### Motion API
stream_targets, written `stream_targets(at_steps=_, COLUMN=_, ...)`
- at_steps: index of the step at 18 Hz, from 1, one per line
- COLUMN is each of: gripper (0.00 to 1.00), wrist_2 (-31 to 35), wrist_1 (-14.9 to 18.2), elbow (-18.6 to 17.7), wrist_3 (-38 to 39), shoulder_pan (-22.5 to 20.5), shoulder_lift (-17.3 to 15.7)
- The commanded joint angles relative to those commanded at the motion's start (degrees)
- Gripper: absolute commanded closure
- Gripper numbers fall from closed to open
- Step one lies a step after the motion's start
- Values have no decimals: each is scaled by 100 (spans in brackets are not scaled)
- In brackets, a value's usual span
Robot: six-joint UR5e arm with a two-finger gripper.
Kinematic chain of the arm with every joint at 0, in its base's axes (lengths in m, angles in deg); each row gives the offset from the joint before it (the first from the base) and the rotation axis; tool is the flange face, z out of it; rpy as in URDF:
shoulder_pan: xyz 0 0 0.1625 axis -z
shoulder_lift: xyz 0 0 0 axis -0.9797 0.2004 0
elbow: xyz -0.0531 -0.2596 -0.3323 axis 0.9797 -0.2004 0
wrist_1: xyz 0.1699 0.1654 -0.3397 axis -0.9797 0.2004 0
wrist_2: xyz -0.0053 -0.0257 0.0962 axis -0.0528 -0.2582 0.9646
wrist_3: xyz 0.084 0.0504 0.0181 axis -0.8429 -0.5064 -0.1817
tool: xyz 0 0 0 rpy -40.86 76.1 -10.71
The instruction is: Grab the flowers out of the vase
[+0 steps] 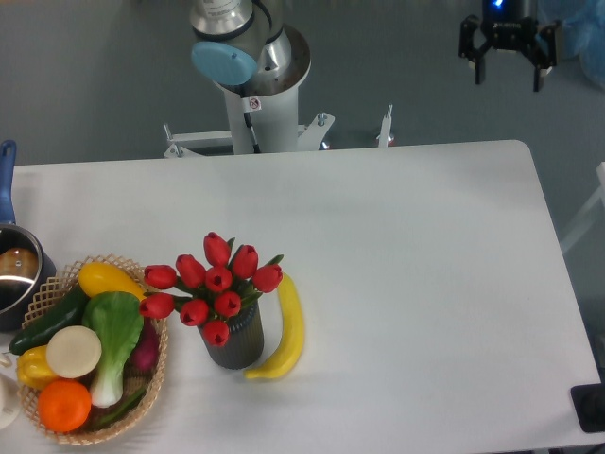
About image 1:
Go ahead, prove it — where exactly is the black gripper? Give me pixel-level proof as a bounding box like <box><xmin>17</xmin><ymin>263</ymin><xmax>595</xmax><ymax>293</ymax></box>
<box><xmin>458</xmin><ymin>0</ymin><xmax>562</xmax><ymax>92</ymax></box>

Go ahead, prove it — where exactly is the red tulip bouquet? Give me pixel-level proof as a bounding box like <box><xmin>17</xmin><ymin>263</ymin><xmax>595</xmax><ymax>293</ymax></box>
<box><xmin>139</xmin><ymin>232</ymin><xmax>283</xmax><ymax>347</ymax></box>

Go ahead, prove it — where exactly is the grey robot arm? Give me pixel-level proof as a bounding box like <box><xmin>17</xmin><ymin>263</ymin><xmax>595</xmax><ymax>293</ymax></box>
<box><xmin>190</xmin><ymin>1</ymin><xmax>562</xmax><ymax>97</ymax></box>

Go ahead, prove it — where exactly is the dark grey ribbed vase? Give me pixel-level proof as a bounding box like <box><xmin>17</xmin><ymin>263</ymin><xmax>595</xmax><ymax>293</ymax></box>
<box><xmin>198</xmin><ymin>302</ymin><xmax>265</xmax><ymax>370</ymax></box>

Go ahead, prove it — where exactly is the blue plastic bag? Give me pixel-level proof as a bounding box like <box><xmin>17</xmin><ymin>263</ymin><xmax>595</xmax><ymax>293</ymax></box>
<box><xmin>559</xmin><ymin>0</ymin><xmax>604</xmax><ymax>91</ymax></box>

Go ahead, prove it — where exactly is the black device at table edge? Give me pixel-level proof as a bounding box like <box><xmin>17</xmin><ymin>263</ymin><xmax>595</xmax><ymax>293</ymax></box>
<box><xmin>570</xmin><ymin>383</ymin><xmax>604</xmax><ymax>433</ymax></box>

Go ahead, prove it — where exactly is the yellow banana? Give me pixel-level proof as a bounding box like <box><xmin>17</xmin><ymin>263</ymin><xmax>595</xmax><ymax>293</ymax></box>
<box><xmin>243</xmin><ymin>274</ymin><xmax>305</xmax><ymax>380</ymax></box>

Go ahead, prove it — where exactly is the yellow squash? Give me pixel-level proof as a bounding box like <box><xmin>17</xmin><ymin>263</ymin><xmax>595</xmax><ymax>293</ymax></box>
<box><xmin>78</xmin><ymin>262</ymin><xmax>145</xmax><ymax>301</ymax></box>

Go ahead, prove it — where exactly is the green bok choy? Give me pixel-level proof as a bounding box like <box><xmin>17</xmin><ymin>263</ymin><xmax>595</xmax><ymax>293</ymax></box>
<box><xmin>82</xmin><ymin>291</ymin><xmax>144</xmax><ymax>409</ymax></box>

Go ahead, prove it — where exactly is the purple red onion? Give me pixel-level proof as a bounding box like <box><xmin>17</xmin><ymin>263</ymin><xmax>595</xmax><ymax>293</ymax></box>
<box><xmin>130</xmin><ymin>318</ymin><xmax>160</xmax><ymax>373</ymax></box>

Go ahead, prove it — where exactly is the dark green cucumber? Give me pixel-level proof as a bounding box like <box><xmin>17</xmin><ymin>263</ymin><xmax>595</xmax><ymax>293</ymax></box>
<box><xmin>9</xmin><ymin>284</ymin><xmax>90</xmax><ymax>356</ymax></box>

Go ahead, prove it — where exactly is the green chili pepper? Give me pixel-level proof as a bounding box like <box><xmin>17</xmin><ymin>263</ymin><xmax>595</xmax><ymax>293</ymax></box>
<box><xmin>89</xmin><ymin>387</ymin><xmax>147</xmax><ymax>431</ymax></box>

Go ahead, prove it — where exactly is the woven wicker basket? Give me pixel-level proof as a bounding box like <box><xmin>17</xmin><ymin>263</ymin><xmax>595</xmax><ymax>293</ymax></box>
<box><xmin>18</xmin><ymin>254</ymin><xmax>168</xmax><ymax>446</ymax></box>

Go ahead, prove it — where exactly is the orange fruit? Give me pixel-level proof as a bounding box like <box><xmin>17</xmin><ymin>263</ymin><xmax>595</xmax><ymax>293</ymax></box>
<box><xmin>37</xmin><ymin>379</ymin><xmax>92</xmax><ymax>432</ymax></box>

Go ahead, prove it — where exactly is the yellow bell pepper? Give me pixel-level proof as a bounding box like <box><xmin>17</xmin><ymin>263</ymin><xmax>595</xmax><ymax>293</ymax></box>
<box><xmin>16</xmin><ymin>345</ymin><xmax>60</xmax><ymax>391</ymax></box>

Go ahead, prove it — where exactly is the white ceramic object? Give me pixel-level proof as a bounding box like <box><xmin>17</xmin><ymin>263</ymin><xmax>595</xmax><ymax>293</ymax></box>
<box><xmin>0</xmin><ymin>353</ymin><xmax>21</xmax><ymax>429</ymax></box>

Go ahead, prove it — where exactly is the white metal frame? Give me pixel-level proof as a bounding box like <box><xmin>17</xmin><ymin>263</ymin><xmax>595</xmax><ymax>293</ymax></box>
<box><xmin>560</xmin><ymin>162</ymin><xmax>604</xmax><ymax>254</ymax></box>

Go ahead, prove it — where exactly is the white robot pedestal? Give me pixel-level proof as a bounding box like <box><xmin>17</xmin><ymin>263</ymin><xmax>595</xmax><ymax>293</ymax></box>
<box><xmin>162</xmin><ymin>84</ymin><xmax>396</xmax><ymax>160</ymax></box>

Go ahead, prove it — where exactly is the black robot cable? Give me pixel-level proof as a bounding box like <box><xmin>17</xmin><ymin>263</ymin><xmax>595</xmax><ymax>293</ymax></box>
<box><xmin>238</xmin><ymin>84</ymin><xmax>262</xmax><ymax>155</ymax></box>

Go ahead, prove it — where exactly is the blue handled saucepan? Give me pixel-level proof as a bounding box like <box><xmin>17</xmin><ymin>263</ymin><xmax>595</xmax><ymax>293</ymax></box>
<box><xmin>1</xmin><ymin>140</ymin><xmax>56</xmax><ymax>333</ymax></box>

